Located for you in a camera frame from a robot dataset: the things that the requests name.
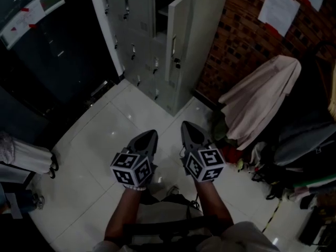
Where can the dark green cloth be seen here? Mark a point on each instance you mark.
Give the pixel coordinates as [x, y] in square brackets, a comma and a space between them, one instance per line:
[219, 127]

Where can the grey metal locker cabinet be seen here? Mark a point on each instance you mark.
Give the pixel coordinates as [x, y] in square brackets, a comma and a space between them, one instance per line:
[136, 12]

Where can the black padlock with keys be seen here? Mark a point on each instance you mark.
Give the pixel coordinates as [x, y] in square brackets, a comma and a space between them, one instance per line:
[177, 62]

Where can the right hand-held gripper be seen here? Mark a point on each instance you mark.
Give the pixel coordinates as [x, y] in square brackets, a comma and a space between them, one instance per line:
[204, 164]

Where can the black cabinet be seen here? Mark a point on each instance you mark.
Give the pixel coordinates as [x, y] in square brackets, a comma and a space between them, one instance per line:
[52, 69]

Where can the large white paper notice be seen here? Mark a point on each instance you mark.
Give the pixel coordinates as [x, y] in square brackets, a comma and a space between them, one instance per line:
[278, 8]

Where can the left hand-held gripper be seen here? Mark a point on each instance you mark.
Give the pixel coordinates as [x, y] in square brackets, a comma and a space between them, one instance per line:
[130, 170]

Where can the red bag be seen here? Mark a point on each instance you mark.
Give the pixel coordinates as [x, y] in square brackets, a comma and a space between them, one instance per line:
[232, 155]

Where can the white framed paper sign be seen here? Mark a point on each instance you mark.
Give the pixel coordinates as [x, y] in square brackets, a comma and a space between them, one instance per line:
[23, 20]

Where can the person's right forearm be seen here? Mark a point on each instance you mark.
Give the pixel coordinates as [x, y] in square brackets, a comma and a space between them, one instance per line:
[212, 206]

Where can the white folded cloth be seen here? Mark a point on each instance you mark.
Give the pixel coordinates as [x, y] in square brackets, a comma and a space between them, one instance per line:
[29, 155]

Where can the grey metal locker door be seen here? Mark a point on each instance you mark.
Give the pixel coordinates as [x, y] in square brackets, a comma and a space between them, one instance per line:
[178, 22]

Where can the person's left forearm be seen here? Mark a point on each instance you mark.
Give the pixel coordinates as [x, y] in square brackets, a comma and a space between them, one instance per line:
[126, 211]

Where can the pink cloth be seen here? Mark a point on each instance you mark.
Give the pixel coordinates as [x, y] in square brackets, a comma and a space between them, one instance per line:
[260, 98]

